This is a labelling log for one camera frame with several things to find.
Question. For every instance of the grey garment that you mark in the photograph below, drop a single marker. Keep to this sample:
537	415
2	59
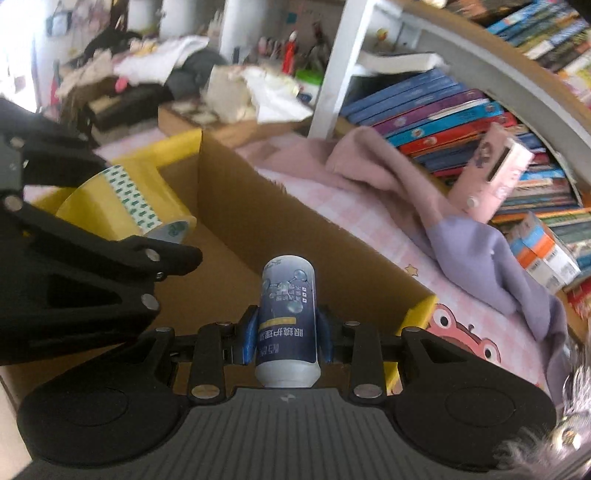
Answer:
194	74

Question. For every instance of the cardboard box yellow edges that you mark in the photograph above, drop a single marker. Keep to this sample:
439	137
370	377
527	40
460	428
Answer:
286	217

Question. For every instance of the orange blue carton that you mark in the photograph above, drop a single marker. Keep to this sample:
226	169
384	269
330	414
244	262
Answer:
540	249

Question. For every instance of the black box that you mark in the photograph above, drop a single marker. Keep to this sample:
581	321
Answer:
129	108

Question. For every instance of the grey furry fabric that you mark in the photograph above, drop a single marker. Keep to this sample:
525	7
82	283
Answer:
572	415

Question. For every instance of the pink cartoon printed bedsheet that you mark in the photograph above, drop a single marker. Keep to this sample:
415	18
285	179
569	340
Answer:
369	221

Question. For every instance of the white bookshelf frame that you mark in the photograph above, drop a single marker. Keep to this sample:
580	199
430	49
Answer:
332	69

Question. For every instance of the green container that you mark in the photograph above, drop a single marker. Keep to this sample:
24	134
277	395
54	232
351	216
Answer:
308	77

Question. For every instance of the white garment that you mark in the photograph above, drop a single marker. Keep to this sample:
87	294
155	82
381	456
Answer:
161	57

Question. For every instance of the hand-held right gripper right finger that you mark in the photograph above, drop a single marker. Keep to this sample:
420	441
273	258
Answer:
327	341

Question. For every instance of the shelf row of books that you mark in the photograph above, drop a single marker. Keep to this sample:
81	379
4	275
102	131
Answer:
545	37

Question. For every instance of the pink cloth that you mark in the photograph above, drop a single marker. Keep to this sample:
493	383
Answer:
369	157

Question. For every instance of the yellow tape roll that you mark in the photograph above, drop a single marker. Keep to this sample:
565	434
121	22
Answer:
106	203

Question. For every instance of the red bottle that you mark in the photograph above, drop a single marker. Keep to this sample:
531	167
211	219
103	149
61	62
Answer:
289	53

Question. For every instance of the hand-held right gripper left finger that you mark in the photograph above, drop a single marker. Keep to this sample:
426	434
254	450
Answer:
249	339

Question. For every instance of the white cylindrical post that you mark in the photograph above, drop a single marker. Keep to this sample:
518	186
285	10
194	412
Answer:
249	27
184	16

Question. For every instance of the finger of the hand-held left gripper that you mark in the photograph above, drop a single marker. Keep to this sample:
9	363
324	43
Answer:
175	258
69	157

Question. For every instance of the pink rectangular case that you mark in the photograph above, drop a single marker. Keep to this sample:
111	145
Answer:
489	170

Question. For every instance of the shallow cardboard tray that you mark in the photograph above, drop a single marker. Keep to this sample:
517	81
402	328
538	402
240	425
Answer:
240	131

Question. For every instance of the small pink toy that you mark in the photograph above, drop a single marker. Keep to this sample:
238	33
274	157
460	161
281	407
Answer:
122	83

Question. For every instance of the white bottle blue label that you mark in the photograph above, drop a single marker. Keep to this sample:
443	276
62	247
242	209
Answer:
288	314

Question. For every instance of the cream white cloth pile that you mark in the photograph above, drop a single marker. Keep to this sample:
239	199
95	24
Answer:
258	97

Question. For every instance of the row of colourful books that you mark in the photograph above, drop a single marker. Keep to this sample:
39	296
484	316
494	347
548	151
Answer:
429	115

